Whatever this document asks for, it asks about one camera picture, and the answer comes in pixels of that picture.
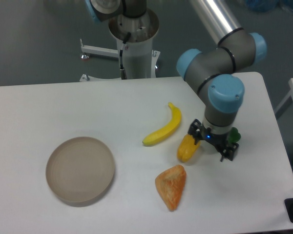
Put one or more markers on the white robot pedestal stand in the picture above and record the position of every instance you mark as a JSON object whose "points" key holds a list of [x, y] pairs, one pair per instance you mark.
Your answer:
{"points": [[134, 39]]}

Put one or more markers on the beige round plate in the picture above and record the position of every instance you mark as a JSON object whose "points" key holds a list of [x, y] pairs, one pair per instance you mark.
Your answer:
{"points": [[80, 171]]}

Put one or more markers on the yellow toy banana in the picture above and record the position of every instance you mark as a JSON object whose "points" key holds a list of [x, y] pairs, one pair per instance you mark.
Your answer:
{"points": [[167, 130]]}

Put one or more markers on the orange toy croissant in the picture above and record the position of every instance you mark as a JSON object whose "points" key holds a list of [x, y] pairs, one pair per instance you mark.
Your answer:
{"points": [[170, 185]]}

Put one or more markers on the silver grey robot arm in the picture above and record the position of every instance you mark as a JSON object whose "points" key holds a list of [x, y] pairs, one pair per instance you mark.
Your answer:
{"points": [[209, 75]]}

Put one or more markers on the yellow toy pepper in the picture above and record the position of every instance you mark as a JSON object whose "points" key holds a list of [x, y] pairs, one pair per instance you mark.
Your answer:
{"points": [[187, 148]]}

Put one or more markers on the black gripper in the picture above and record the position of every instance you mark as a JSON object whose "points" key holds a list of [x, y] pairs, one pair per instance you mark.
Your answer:
{"points": [[215, 135]]}

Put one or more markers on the green toy pepper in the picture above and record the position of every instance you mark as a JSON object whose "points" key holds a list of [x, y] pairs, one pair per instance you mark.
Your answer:
{"points": [[234, 135]]}

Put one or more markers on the blue plastic bags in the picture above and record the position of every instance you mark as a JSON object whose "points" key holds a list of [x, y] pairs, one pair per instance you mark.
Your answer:
{"points": [[265, 6]]}

